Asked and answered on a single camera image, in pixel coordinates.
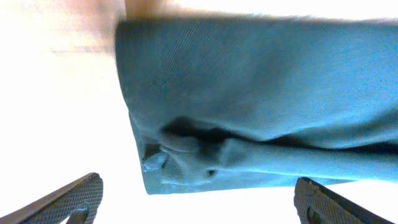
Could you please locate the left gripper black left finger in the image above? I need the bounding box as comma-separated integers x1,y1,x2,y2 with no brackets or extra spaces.
1,172,103,224

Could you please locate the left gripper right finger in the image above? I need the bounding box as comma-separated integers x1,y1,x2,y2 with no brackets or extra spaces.
294,177,394,224

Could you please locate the black t-shirt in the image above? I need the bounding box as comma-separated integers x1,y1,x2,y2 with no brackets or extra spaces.
115,18,397,195

